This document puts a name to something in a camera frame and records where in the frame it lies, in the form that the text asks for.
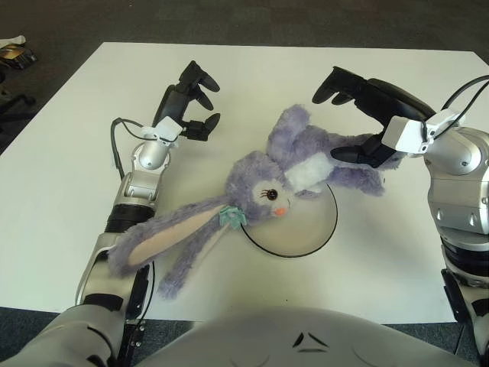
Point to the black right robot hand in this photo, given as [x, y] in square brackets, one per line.
[397, 103]

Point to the black table frame bracket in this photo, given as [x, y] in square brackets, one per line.
[135, 332]

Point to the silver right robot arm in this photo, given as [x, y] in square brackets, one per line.
[458, 191]

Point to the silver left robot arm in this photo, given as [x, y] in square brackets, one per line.
[147, 160]

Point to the black office chair base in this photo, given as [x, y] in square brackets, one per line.
[17, 101]

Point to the grey robot torso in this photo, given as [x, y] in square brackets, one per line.
[267, 340]

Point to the dark objects on floor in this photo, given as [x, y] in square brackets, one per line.
[21, 57]

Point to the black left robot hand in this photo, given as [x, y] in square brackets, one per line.
[172, 107]

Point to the purple plush bunny doll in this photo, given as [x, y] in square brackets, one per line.
[252, 179]

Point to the white plate with black rim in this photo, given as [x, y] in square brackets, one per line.
[298, 233]

